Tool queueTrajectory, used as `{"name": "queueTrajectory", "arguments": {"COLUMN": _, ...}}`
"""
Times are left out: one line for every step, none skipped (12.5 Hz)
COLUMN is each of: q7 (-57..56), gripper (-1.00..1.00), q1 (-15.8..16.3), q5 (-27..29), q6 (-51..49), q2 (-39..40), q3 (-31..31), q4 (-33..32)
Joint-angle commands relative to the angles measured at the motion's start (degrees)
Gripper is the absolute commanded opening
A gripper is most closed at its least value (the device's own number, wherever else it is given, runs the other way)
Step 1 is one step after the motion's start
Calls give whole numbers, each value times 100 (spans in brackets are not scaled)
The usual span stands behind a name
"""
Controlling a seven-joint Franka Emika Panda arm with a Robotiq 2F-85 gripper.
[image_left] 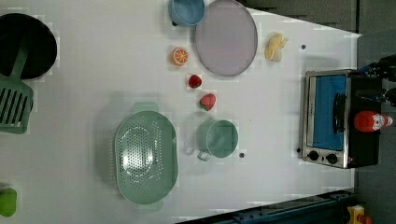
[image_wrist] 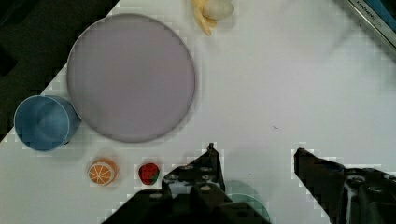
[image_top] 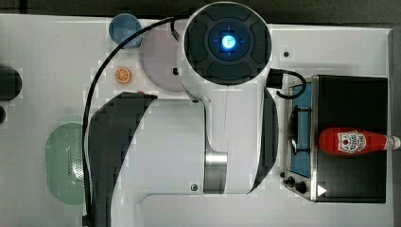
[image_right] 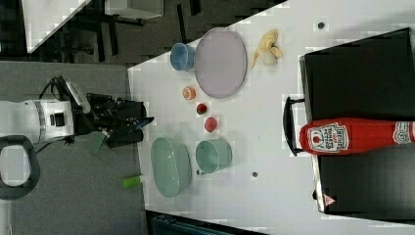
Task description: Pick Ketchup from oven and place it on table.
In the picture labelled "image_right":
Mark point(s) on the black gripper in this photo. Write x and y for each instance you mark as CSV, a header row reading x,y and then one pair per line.
x,y
122,120

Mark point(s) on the blue cup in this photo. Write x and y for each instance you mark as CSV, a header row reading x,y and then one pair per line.
x,y
182,57

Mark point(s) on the black oven door handle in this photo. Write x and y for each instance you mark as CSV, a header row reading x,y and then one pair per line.
x,y
289,125

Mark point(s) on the orange slice toy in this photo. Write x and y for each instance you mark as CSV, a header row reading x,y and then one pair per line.
x,y
189,93

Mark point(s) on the pink strawberry toy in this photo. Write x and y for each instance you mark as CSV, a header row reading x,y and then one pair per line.
x,y
210,124

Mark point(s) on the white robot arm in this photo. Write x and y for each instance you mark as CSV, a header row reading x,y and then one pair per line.
x,y
27,123

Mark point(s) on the green marker pen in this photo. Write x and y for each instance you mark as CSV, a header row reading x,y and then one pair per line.
x,y
132,181

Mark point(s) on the black toaster oven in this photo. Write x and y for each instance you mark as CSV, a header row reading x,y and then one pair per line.
x,y
359,99

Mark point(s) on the purple round plate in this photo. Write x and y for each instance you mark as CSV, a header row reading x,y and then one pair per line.
x,y
220,63

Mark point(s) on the red strawberry toy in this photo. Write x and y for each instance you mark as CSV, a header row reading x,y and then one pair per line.
x,y
201,109

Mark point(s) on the green cup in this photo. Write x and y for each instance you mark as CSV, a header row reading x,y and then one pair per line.
x,y
213,155

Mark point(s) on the white side table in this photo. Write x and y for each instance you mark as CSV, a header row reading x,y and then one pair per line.
x,y
42,18

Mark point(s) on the peeled banana toy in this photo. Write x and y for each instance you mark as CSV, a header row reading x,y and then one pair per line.
x,y
266,51

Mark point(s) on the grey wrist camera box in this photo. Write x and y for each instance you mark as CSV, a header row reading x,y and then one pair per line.
x,y
76,94

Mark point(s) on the green oval colander basket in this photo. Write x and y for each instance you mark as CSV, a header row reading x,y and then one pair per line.
x,y
171,166

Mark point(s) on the red ketchup bottle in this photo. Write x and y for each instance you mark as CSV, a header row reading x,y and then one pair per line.
x,y
351,135

